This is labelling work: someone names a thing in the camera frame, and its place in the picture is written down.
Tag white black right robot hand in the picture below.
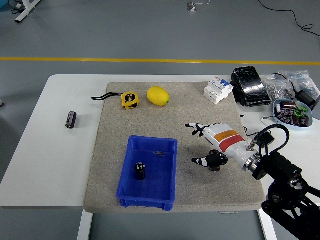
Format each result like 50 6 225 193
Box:
184 122 254 169

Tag long dark brown battery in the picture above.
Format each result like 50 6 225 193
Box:
65 111 78 130
209 149 222 173

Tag short dark battery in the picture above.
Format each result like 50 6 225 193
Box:
134 162 147 181

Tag fat dark brown battery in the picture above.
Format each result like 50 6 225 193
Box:
279 100 297 111

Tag blue plastic box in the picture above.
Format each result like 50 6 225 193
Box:
116 135 179 212

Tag grey-brown felt mat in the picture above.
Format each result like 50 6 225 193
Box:
83 81 267 214

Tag white circuit breaker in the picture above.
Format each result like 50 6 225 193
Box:
203 77 234 105

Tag black wrapped device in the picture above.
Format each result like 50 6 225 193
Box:
230 66 273 108

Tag light blue bowl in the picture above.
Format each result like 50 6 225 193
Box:
272 98 315 131

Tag clear bag of metal nuts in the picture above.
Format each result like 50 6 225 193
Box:
263 73 296 101

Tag green small parts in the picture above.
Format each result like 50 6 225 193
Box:
294 105 309 117

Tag yellow lemon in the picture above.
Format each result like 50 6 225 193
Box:
146 86 171 107

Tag large black power adapter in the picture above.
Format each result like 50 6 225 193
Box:
271 72 320 111

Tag white table leg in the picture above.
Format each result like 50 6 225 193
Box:
76 209 94 240
258 207 278 240

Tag clear bag of blue parts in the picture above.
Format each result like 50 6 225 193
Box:
278 70 320 98

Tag white stand foot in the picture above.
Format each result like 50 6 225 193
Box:
14 0 42 24

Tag small black adapter with cord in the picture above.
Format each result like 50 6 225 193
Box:
243 126 275 146

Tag thin wire loop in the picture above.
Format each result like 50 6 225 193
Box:
261 115 280 130

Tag yellow tape measure with strap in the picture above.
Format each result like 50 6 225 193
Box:
91 91 140 110

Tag black floor cable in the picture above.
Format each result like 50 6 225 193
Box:
257 0 320 38

